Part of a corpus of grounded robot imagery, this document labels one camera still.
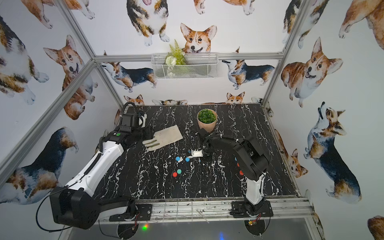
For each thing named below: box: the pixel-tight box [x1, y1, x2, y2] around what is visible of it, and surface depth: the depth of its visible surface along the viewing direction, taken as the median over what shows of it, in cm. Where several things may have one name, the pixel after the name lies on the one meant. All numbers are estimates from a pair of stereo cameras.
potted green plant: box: [197, 108, 218, 133], surface depth 102 cm
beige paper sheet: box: [142, 124, 184, 151], surface depth 102 cm
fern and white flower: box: [165, 39, 187, 66], surface depth 84 cm
